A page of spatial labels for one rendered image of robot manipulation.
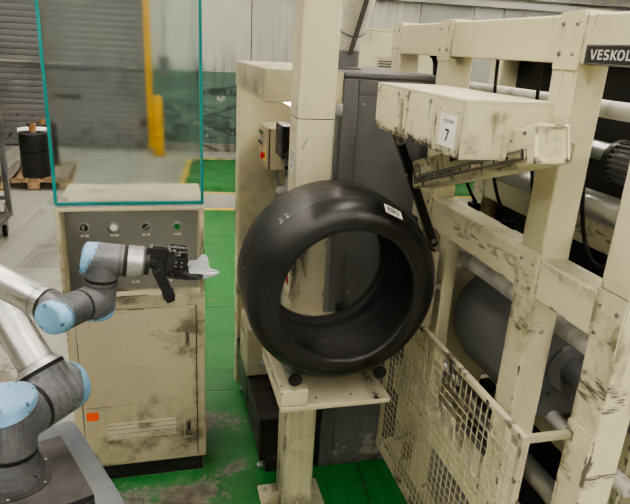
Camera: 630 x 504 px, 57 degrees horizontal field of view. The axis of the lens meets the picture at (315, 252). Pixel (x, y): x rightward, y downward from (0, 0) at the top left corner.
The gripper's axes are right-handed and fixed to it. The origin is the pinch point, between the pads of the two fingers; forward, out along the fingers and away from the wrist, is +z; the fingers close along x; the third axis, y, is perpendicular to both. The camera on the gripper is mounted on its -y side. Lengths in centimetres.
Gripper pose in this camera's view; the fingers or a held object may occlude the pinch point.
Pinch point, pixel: (214, 274)
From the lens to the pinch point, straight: 174.7
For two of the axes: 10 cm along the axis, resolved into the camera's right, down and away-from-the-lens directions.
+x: -2.4, -3.5, 9.1
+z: 9.5, 0.9, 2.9
